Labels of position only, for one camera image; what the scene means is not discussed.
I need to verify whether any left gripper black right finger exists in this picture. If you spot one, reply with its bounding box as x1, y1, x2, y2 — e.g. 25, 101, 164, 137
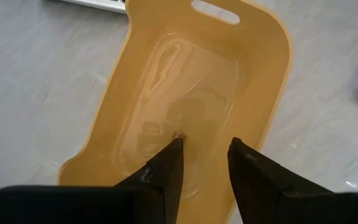
227, 137, 358, 224

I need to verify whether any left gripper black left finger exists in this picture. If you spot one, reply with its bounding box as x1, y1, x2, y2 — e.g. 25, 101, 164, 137
0, 138, 185, 224

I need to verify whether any yellow plastic bin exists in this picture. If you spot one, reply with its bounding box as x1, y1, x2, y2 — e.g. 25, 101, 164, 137
57, 0, 293, 224

